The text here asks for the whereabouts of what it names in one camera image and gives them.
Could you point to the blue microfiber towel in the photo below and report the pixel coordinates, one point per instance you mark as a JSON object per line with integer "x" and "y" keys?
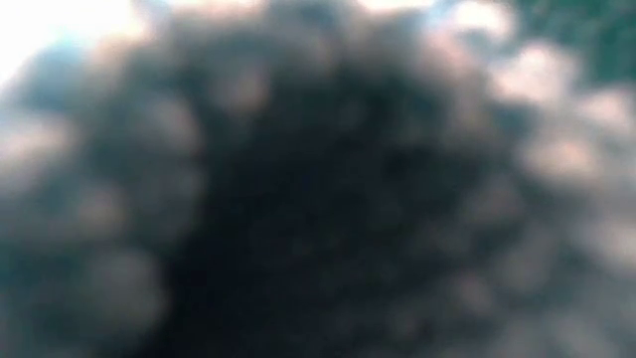
{"x": 318, "y": 199}

